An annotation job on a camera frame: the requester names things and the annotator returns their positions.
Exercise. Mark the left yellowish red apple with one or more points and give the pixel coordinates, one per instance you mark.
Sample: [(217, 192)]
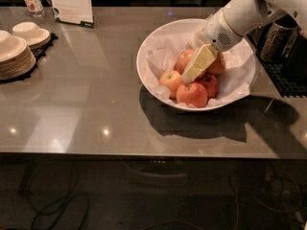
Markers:
[(172, 80)]

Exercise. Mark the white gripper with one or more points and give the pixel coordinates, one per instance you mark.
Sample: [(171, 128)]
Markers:
[(219, 31)]

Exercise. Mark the white menu sign stand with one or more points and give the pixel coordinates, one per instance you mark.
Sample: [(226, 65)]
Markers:
[(76, 12)]

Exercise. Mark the large stack paper bowls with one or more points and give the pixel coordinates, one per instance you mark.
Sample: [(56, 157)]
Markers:
[(10, 45)]

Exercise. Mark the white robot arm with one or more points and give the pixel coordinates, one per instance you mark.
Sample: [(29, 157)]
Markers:
[(257, 13)]

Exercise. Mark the small stack paper bowls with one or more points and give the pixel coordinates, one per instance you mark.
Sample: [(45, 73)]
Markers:
[(32, 33)]

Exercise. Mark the glass jar dark contents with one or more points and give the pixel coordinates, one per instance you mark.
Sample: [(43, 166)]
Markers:
[(276, 41)]

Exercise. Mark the white bowl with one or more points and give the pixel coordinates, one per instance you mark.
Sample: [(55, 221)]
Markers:
[(166, 32)]

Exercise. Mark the black wire rack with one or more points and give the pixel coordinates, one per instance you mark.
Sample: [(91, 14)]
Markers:
[(290, 75)]

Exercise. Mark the plastic bottle orange label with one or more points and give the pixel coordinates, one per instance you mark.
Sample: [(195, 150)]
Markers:
[(35, 8)]

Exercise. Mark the black rubber mat left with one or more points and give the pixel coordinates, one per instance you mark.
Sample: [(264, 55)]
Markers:
[(43, 50)]

